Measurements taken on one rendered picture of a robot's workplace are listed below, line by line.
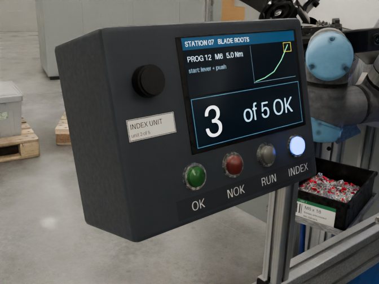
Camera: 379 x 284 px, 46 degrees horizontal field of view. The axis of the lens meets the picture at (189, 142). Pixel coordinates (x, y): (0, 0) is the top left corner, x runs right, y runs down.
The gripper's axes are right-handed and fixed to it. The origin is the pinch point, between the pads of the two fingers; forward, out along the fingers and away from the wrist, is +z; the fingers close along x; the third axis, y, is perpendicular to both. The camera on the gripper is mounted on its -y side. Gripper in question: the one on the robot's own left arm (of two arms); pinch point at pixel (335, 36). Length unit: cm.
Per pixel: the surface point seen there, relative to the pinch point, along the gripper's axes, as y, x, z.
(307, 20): 6.6, -3.3, 14.3
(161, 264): 76, 110, 65
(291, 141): 7, 5, -64
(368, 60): -6.3, 4.3, -10.5
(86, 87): 24, -4, -76
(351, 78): -5.2, 13.6, 19.5
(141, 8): 240, -4, 508
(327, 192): 1.6, 33.8, -14.1
